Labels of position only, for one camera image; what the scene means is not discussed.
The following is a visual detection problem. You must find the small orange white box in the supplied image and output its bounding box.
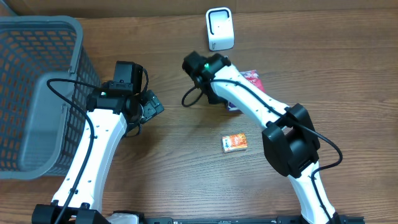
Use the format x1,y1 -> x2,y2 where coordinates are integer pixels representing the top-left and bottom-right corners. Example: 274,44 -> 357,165
221,133 -> 248,153

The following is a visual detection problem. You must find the dark grey plastic basket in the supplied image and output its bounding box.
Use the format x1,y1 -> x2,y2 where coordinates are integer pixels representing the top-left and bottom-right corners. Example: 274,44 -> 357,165
1,16 -> 101,180

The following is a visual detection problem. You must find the purple red tissue pack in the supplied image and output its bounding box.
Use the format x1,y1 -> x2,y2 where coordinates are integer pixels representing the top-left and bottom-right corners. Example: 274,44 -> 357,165
226,70 -> 266,113

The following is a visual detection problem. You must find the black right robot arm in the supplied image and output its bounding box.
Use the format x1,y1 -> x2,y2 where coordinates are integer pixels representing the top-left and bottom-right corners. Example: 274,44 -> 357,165
182,51 -> 342,223

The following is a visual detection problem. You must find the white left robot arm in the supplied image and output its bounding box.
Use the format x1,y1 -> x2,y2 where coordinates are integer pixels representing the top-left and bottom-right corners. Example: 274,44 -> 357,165
31,61 -> 164,224

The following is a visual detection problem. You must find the white barcode scanner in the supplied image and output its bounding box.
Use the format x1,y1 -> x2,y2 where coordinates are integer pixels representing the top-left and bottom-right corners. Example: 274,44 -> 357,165
205,7 -> 234,51

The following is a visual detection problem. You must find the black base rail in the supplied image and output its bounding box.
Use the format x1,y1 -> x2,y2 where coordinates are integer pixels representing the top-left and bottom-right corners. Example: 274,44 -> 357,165
142,215 -> 366,224

